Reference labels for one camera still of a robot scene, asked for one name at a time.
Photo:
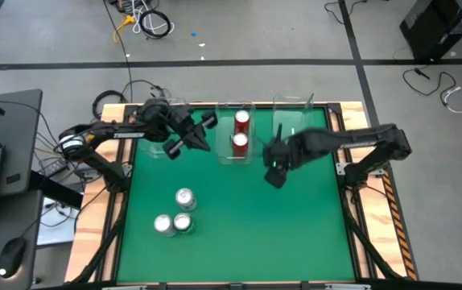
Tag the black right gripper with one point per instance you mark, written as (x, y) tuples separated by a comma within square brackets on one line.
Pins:
[(281, 153)]

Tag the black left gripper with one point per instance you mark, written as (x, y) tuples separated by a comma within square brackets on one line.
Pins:
[(182, 121)]

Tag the clear plastic bin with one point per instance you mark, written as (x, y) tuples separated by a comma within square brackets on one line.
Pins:
[(154, 150), (289, 117), (223, 137)]

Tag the red cola can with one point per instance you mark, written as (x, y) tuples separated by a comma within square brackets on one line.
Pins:
[(242, 120), (240, 144)]

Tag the silver diet cola can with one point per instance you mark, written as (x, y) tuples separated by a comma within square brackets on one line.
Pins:
[(163, 224), (185, 198)]

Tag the green soda can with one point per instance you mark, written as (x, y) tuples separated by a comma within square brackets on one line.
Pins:
[(183, 222)]

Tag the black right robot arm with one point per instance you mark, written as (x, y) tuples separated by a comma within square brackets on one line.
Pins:
[(355, 141)]

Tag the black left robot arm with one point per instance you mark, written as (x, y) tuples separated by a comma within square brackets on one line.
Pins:
[(110, 133)]

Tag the green table mat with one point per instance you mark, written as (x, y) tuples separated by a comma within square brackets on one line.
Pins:
[(255, 233)]

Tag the black power strip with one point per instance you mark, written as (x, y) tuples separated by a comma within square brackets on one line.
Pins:
[(54, 167)]

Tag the yellow black hazard tape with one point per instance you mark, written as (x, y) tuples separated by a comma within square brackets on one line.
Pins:
[(400, 233)]

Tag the black computer tower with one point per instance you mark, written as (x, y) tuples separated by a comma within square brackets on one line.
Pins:
[(436, 28)]

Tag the black computer mouse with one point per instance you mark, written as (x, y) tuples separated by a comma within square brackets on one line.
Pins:
[(11, 255)]

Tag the black metal table frame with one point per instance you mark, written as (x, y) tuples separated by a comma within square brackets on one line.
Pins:
[(334, 108)]

